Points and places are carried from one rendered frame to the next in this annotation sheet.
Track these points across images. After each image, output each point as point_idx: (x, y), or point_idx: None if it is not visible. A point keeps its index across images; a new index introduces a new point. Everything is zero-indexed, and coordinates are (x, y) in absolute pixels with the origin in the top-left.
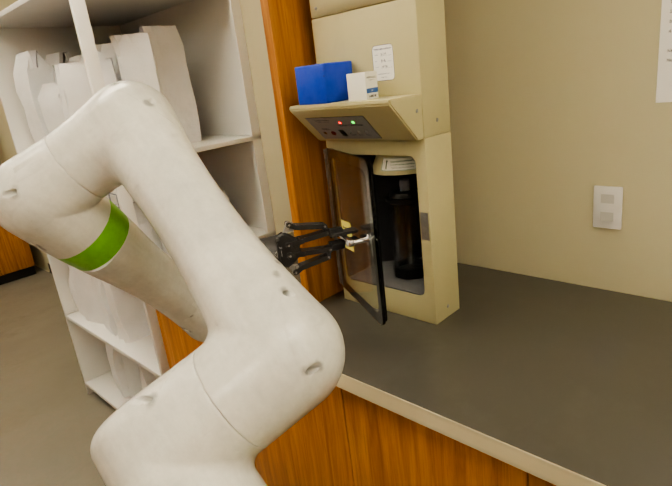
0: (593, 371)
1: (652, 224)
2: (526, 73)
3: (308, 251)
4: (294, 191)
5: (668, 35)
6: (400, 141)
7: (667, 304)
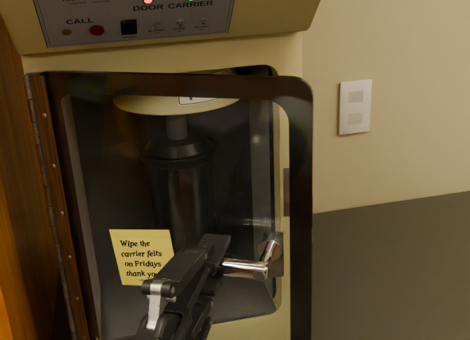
0: None
1: (399, 117)
2: None
3: (193, 332)
4: None
5: None
6: (246, 37)
7: (427, 201)
